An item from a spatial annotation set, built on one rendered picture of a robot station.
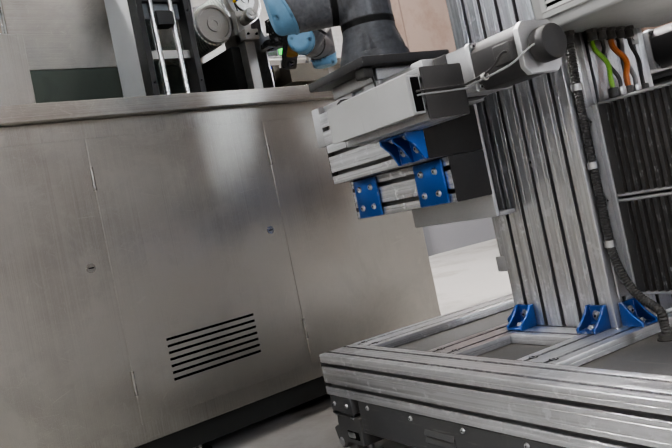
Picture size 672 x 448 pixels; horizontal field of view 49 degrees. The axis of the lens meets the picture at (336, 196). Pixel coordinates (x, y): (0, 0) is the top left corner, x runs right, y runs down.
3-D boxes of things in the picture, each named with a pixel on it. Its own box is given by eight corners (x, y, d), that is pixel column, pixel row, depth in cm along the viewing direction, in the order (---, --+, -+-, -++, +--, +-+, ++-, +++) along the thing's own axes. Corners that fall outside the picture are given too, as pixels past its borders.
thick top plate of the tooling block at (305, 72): (292, 81, 237) (288, 63, 237) (230, 110, 268) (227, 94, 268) (330, 79, 247) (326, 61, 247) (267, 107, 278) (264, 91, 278)
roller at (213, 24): (201, 42, 223) (193, 4, 223) (165, 66, 243) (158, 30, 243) (235, 42, 230) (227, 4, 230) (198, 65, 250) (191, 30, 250)
